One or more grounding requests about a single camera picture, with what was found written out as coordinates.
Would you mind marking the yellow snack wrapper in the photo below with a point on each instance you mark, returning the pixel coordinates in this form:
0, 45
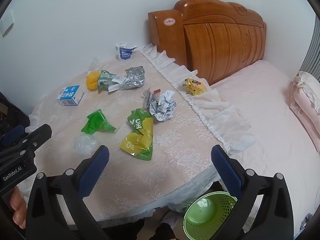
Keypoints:
195, 86

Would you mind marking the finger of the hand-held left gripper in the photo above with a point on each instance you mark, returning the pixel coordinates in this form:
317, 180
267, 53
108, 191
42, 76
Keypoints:
37, 136
13, 135

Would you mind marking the person's left hand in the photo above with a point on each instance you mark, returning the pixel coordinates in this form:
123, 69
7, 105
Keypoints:
18, 205

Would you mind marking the folded pink blanket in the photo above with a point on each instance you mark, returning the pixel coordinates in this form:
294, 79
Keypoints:
306, 105

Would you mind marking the blue and white packet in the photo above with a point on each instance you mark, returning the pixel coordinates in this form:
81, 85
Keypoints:
125, 52

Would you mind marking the bed with pink sheet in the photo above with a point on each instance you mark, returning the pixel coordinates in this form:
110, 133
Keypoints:
270, 135

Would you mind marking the green and white wrapper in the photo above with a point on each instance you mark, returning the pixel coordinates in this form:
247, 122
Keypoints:
107, 81

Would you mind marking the white wall switch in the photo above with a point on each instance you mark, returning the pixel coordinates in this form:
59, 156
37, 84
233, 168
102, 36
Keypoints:
6, 25

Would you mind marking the dark quilted cloth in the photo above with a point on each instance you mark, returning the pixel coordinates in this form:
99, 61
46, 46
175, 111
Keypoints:
11, 113

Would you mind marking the patterned cloth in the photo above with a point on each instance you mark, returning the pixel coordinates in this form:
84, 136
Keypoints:
306, 222

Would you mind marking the white foil wrapper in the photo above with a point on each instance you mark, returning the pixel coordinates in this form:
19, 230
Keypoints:
161, 106

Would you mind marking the lace tablecloth with white frill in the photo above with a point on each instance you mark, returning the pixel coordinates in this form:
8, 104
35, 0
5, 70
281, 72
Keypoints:
175, 165

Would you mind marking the crumpled clear plastic bag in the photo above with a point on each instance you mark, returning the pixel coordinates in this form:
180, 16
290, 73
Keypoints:
85, 143

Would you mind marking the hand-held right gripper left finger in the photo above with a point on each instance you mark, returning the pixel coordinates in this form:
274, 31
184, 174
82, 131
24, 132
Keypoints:
93, 170

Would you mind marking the grey ribbed panel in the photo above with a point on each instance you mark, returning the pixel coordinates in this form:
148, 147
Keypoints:
312, 50

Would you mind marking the clear plastic wrap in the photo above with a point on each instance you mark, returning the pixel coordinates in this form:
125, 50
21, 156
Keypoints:
95, 63

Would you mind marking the green plastic mesh basket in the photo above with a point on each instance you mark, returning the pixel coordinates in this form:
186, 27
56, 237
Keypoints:
207, 217

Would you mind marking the green plastic wrapper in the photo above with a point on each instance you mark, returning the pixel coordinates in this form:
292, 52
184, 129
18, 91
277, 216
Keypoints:
97, 124

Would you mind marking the yellow and green pouch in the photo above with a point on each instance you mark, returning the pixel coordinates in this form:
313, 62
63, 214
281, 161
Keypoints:
140, 136

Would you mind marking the blue and white milk carton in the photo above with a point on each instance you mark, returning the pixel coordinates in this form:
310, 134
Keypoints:
70, 95

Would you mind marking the person's dark pants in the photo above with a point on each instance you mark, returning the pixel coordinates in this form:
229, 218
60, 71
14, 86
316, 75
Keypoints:
130, 232

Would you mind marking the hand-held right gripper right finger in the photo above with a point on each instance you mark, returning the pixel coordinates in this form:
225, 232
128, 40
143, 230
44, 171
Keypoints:
226, 170

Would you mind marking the yellow foam fruit net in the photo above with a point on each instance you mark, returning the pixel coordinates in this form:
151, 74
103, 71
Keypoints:
92, 80

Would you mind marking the wooden headboard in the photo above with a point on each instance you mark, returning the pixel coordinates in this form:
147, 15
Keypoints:
220, 37

